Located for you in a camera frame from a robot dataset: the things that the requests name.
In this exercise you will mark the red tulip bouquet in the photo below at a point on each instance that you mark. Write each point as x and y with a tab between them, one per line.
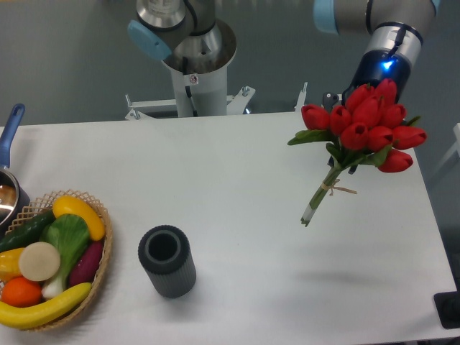
368	129

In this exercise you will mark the white chair part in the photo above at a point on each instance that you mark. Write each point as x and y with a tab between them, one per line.
449	159

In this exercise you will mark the purple sweet potato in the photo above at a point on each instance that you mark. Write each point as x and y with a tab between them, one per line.
87	266

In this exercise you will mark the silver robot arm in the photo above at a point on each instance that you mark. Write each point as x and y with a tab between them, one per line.
173	21

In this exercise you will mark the yellow bell pepper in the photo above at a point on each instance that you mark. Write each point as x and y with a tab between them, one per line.
9	264

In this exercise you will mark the blue handled saucepan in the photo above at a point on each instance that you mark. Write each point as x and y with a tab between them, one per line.
13	197

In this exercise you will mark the dark green cucumber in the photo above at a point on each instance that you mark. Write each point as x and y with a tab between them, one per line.
27	233

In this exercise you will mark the orange fruit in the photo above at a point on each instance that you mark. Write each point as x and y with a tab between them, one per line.
21	292

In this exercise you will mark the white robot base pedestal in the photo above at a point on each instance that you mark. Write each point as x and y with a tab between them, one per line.
198	69

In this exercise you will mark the dark grey ribbed vase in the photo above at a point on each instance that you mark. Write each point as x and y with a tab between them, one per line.
165	254

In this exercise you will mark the beige round slice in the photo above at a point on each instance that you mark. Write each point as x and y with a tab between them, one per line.
39	261

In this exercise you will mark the yellow banana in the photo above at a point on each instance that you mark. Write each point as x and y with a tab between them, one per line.
43	313

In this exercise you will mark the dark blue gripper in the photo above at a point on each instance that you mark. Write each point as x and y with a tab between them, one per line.
391	53

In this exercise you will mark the green bok choy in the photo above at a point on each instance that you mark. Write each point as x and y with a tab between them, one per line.
69	234

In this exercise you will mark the woven wicker basket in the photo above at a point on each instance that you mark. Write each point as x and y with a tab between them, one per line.
45	203

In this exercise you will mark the black device at table edge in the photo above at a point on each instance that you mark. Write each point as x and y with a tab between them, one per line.
447	306

